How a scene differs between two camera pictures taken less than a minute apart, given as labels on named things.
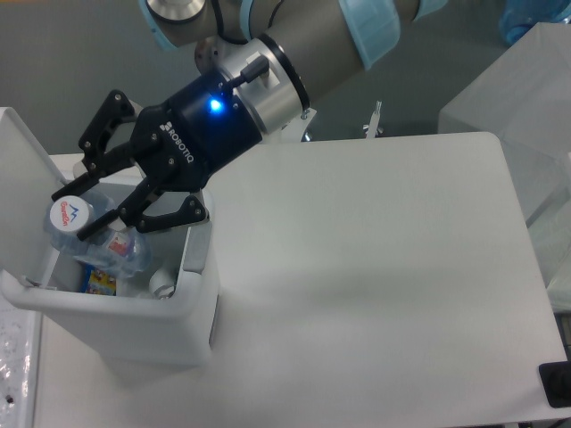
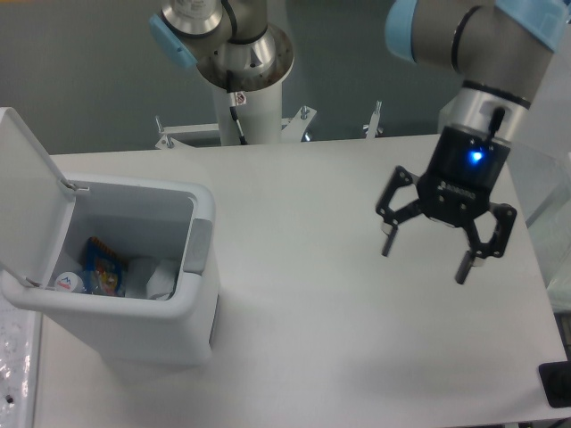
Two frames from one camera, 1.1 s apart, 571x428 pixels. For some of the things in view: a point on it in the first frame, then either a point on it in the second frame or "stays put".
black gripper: x=183 y=144 -> x=466 y=167
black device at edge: x=556 y=378 stays put
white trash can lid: x=28 y=185 stays put
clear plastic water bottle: x=119 y=249 -> x=102 y=282
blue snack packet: x=98 y=282 stays put
